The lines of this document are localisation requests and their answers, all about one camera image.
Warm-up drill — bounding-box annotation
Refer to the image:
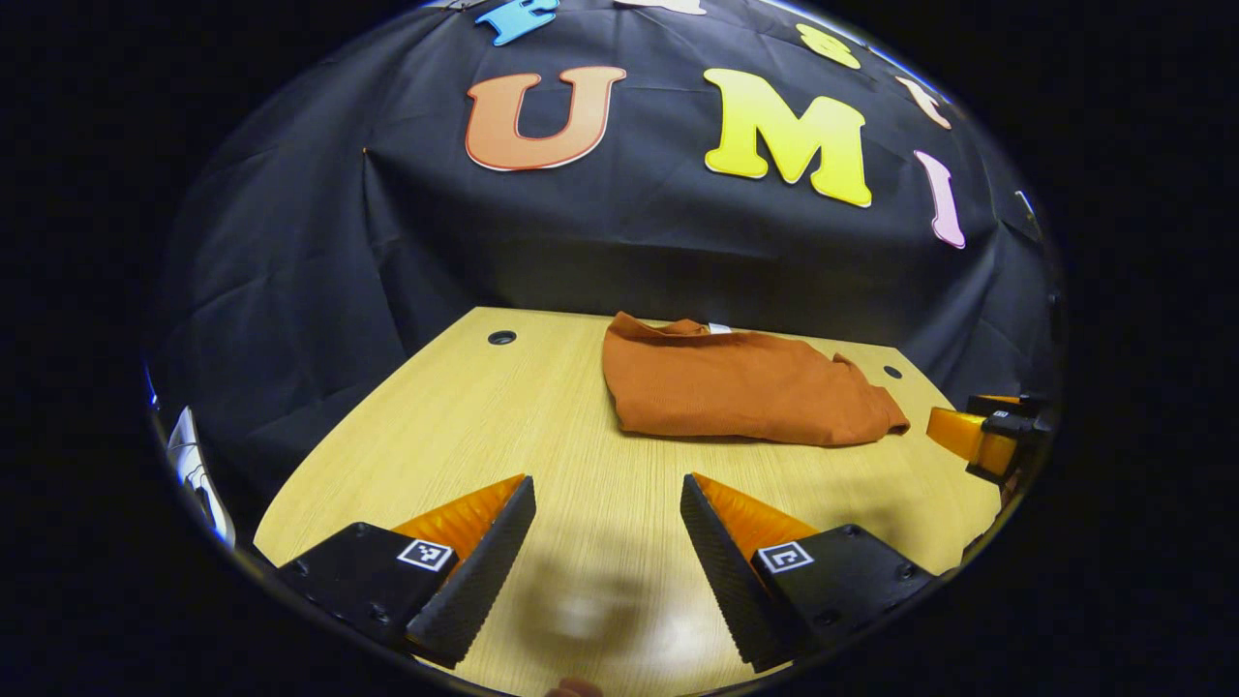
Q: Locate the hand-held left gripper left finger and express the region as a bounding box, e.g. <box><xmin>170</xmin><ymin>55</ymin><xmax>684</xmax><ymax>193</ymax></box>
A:
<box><xmin>276</xmin><ymin>474</ymin><xmax>536</xmax><ymax>669</ymax></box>

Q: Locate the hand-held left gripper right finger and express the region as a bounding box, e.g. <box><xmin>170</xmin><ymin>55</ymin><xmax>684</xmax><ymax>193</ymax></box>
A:
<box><xmin>680</xmin><ymin>472</ymin><xmax>938</xmax><ymax>674</ymax></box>

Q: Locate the orange button-up jacket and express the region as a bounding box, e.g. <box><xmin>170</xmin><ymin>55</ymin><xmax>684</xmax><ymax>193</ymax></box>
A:
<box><xmin>602</xmin><ymin>312</ymin><xmax>911</xmax><ymax>448</ymax></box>

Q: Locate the white side desk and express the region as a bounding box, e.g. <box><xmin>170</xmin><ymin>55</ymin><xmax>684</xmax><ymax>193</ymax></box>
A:
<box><xmin>165</xmin><ymin>407</ymin><xmax>238</xmax><ymax>548</ymax></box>

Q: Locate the black backdrop cloth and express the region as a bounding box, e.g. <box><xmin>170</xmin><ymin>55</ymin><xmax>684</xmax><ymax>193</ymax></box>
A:
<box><xmin>155</xmin><ymin>0</ymin><xmax>1061</xmax><ymax>504</ymax></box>

